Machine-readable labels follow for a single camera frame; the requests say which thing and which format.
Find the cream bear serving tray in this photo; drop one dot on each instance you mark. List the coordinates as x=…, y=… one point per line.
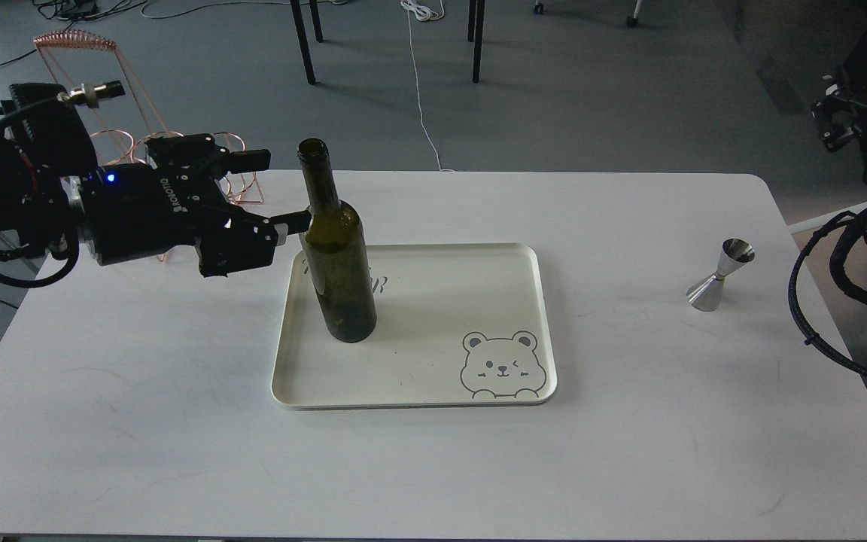
x=458, y=325

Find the black table leg left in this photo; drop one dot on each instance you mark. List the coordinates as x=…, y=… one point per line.
x=303, y=38

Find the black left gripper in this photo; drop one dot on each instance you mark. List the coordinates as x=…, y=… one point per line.
x=135, y=210

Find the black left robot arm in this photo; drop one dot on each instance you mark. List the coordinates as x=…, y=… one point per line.
x=54, y=195

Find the silver steel jigger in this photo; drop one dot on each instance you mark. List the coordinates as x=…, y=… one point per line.
x=706, y=294

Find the dark green wine bottle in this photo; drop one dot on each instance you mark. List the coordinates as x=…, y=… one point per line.
x=335, y=250

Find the copper wire bottle rack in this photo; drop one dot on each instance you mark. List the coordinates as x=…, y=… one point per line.
x=245, y=191

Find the black table leg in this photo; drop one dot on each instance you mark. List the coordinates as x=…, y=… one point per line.
x=303, y=38
x=475, y=35

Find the black table leg right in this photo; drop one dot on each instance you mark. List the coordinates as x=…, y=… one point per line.
x=475, y=35

